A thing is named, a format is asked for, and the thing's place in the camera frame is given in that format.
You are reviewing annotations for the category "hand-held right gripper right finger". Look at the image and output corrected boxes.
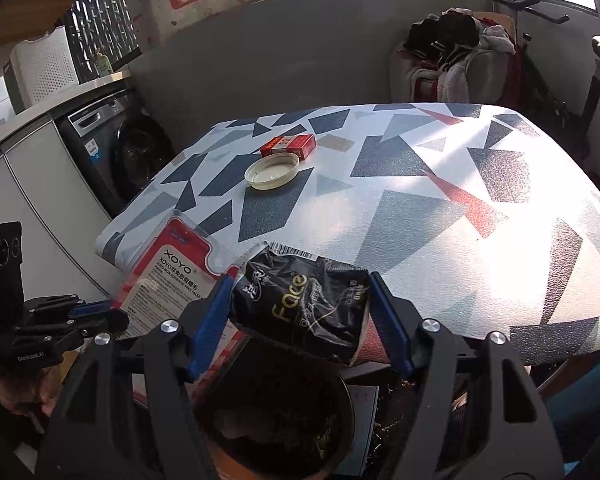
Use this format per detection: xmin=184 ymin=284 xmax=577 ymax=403
xmin=367 ymin=271 xmax=563 ymax=480

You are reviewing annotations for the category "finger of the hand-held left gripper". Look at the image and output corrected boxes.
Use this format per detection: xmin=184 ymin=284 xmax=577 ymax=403
xmin=15 ymin=310 xmax=131 ymax=361
xmin=24 ymin=294 xmax=113 ymax=328

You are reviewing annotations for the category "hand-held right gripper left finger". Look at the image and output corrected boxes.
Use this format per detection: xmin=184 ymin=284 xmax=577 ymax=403
xmin=35 ymin=276 xmax=236 ymax=480

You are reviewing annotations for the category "red white blister pack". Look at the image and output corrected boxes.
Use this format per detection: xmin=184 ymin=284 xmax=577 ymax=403
xmin=111 ymin=210 xmax=246 ymax=361

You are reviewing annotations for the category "black tissue packet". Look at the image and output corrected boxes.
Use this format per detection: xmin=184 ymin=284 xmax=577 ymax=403
xmin=228 ymin=241 xmax=371 ymax=366

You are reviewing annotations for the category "brown round trash bin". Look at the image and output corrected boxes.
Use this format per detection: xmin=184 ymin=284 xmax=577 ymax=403
xmin=195 ymin=340 xmax=356 ymax=480

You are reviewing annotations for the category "person's left hand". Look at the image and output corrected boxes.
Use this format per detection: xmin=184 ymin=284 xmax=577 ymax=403
xmin=0 ymin=360 xmax=63 ymax=418

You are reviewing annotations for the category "white cabinet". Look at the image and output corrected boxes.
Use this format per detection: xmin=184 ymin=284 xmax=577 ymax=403
xmin=0 ymin=75 xmax=133 ymax=306

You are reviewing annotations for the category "patterned folding table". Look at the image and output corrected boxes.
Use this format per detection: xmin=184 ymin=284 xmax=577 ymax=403
xmin=95 ymin=102 xmax=600 ymax=367

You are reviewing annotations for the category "grey washing machine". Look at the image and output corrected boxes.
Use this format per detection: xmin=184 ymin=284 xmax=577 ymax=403
xmin=55 ymin=87 xmax=178 ymax=218

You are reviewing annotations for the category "beige plastic lid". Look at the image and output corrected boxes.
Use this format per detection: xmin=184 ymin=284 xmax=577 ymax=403
xmin=244 ymin=152 xmax=301 ymax=192

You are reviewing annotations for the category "red cigarette box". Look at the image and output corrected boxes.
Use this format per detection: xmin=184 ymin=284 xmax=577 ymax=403
xmin=259 ymin=134 xmax=317 ymax=161

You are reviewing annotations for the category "white perforated basket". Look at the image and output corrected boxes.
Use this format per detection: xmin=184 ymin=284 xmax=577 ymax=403
xmin=2 ymin=25 xmax=81 ymax=111

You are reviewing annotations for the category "small plastic bottle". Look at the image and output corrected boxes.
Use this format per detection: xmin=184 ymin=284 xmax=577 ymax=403
xmin=94 ymin=45 xmax=115 ymax=78

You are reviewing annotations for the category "beige chair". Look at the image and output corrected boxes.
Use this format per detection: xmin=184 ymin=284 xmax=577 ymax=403
xmin=390 ymin=45 xmax=511 ymax=106

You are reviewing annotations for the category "black lattice window grille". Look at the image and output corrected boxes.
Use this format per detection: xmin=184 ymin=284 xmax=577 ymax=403
xmin=70 ymin=0 xmax=146 ymax=86

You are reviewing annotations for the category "pile of clothes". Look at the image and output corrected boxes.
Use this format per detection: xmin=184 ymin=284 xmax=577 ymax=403
xmin=402 ymin=7 xmax=518 ymax=103

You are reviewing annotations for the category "cardboard box with red label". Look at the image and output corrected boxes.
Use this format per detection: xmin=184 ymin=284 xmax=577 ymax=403
xmin=122 ymin=0 xmax=308 ymax=53

